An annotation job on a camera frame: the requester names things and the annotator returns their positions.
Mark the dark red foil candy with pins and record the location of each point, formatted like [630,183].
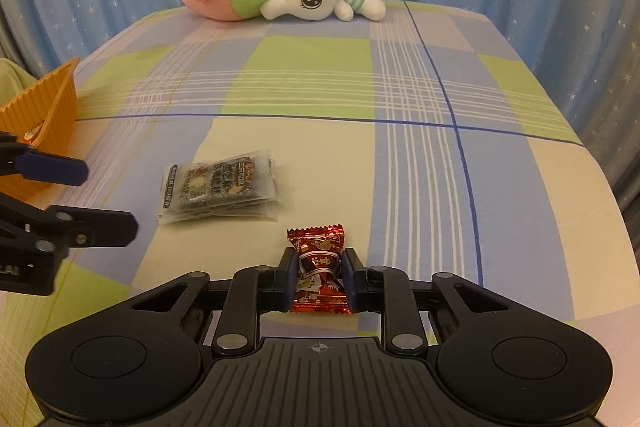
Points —
[320,267]

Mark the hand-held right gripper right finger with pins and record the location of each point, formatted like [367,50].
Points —
[350,282]

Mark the orange plastic tray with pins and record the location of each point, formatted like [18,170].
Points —
[55,102]

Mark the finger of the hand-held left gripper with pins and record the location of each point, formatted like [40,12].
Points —
[100,227]
[55,168]

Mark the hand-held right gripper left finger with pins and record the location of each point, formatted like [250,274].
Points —
[290,282]

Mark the checked plaid sheet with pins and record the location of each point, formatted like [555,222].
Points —
[325,107]

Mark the pale yellow cloth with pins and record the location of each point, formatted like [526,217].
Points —
[15,82]

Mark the red candy with white label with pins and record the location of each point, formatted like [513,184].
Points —
[34,132]

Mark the clear seaweed snack packet bundle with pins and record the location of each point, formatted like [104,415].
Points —
[220,187]

